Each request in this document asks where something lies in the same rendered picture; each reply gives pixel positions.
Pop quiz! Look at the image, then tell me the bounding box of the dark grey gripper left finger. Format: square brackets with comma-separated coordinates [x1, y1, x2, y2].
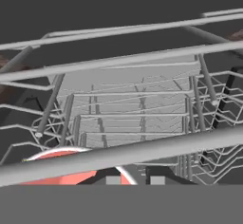
[77, 166, 123, 186]

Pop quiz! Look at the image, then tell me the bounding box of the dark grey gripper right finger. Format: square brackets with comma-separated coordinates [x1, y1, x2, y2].
[144, 165, 197, 186]

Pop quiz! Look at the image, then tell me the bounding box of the red bowl with white rim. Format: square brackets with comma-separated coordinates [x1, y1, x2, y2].
[19, 146, 139, 186]

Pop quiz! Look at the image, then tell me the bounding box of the dark grey dishwasher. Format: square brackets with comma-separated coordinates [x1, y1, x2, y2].
[0, 0, 243, 186]

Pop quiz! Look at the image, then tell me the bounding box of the grey wire dishwasher rack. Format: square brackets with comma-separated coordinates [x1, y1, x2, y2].
[0, 8, 243, 186]

